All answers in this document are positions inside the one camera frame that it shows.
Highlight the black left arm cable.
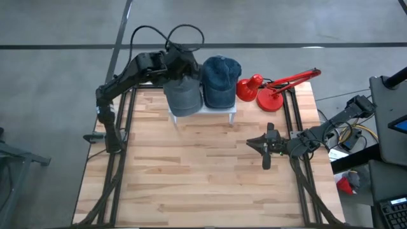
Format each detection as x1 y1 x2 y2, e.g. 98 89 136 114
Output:
126 24 205 74

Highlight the grey cloth item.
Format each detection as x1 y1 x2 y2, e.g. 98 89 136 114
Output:
348 170 362 188

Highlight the black cable bundle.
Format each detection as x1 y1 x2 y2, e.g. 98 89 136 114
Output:
72 152 125 228
291 157 343 228

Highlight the dark grey side desk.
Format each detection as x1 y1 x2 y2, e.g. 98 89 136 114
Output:
368 75 407 167

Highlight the dark grey metal stand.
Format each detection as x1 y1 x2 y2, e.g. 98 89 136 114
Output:
0 127 52 229

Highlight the yellow cable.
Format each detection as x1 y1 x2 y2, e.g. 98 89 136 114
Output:
338 123 380 143

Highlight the tablet with blue screen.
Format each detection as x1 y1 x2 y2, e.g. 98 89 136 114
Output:
387 114 407 135

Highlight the white perforated metal shelf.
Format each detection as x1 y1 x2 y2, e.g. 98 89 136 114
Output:
167 97 238 125

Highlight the thin grey floor cable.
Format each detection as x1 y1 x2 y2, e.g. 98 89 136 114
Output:
314 88 371 102

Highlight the black aluminium table frame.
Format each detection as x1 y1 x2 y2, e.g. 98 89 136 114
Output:
71 76 346 228

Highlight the red cloth item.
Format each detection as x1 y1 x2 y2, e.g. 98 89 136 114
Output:
336 177 357 195

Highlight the black desk bar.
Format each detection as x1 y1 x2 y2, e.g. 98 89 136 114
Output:
330 144 381 174

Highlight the grey denim baseball cap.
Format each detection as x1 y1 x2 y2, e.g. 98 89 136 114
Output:
163 74 204 118

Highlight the black pole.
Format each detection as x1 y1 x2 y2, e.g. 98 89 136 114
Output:
383 66 407 90

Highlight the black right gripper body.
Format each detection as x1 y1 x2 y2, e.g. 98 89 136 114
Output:
262 122 289 170

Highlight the black box with blue label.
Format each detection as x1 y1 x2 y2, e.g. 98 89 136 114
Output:
338 128 363 152

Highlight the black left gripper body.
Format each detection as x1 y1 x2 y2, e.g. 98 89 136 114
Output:
162 43 203 83

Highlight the black keyboard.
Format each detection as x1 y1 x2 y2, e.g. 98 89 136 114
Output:
376 196 407 229

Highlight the white paper sheet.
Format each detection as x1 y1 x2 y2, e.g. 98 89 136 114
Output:
328 148 350 162

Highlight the blue denim baseball cap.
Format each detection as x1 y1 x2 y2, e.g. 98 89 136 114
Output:
202 55 242 109

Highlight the black lower desk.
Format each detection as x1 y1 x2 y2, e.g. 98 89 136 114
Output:
368 160 407 229

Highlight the red desk lamp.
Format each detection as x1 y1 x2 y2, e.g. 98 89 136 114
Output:
235 67 322 113

